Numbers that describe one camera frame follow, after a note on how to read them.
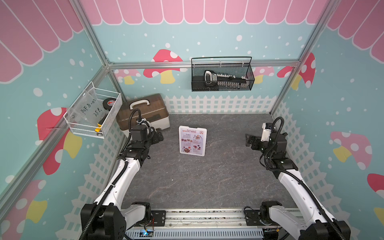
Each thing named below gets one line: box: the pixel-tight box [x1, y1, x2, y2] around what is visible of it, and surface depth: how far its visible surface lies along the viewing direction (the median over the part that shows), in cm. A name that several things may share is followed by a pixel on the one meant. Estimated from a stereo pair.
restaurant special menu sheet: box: [178, 125, 207, 157], surface depth 92 cm
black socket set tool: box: [204, 70, 248, 89], surface depth 91 cm
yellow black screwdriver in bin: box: [95, 113, 109, 132], surface depth 65 cm
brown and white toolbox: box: [116, 93, 171, 133], surface depth 100 cm
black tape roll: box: [102, 97, 117, 111], surface depth 81 cm
